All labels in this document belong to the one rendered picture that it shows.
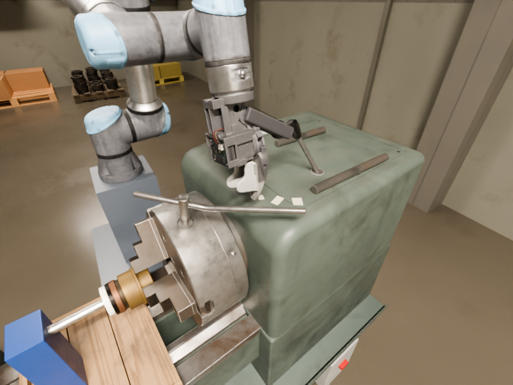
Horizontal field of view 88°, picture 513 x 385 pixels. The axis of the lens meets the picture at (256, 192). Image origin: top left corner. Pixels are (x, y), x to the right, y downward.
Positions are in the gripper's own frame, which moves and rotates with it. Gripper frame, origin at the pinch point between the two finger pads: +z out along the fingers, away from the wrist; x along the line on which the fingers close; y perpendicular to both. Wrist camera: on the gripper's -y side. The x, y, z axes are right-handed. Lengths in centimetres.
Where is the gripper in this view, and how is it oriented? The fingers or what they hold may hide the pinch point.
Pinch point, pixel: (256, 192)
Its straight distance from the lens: 55.4
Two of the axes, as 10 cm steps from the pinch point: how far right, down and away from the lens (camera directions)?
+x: 5.9, 3.0, -7.5
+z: 1.2, 8.9, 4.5
